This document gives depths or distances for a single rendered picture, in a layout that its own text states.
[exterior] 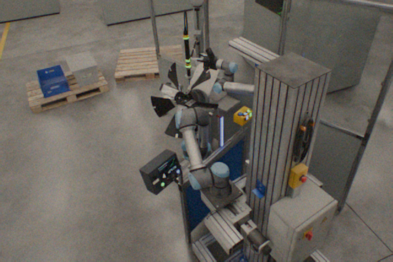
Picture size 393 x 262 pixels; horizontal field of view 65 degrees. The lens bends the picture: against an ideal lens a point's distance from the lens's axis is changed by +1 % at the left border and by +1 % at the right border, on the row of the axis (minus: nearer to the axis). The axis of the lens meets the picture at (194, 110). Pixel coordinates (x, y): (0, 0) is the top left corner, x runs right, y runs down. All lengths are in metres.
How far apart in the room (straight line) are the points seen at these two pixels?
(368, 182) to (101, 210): 2.92
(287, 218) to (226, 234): 0.44
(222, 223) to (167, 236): 1.19
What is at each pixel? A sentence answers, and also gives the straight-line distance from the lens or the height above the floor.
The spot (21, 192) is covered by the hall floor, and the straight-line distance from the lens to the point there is 4.18.
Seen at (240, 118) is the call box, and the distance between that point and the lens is 2.76.
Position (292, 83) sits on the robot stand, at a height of 2.03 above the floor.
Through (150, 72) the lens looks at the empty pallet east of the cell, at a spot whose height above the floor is 0.14.
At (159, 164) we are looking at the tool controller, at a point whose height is 1.25.
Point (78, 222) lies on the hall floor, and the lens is 3.62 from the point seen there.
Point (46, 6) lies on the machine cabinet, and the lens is 9.44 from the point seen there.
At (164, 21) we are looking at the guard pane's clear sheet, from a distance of 3.74.
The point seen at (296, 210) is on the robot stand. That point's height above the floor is 1.23.
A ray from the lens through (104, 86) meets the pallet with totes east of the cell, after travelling 5.32.
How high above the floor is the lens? 2.79
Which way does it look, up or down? 37 degrees down
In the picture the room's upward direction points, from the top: 4 degrees counter-clockwise
